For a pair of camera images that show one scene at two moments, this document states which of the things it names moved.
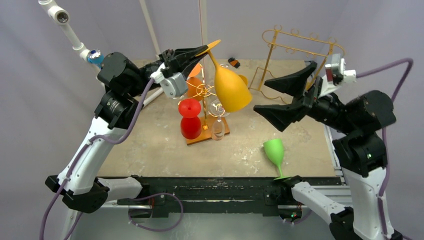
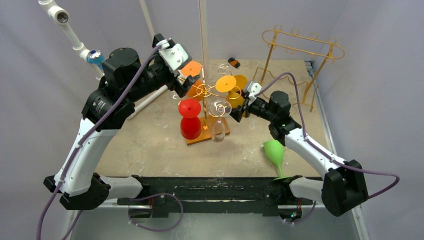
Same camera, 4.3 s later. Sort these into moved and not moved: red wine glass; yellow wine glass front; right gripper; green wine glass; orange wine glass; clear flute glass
Moved: yellow wine glass front; right gripper
Not moved: green wine glass; red wine glass; clear flute glass; orange wine glass
